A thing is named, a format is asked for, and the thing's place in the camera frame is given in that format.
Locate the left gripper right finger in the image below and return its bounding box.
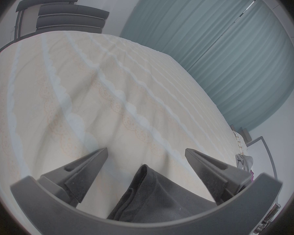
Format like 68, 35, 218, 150
185, 148, 251, 205

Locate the blue-green curtain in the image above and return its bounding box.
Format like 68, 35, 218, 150
120, 0, 259, 70
186, 0, 294, 132

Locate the grey bedside table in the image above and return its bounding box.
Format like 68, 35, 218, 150
230, 125, 251, 144

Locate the grey garment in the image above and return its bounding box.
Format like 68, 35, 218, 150
235, 153, 254, 172

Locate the white printed pillow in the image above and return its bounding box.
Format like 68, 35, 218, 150
233, 130, 248, 156

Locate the bed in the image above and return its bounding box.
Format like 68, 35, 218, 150
0, 31, 277, 220

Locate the black T-shirt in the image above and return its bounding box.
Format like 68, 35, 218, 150
106, 164, 217, 223

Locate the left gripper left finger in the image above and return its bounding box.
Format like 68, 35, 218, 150
39, 147, 109, 207

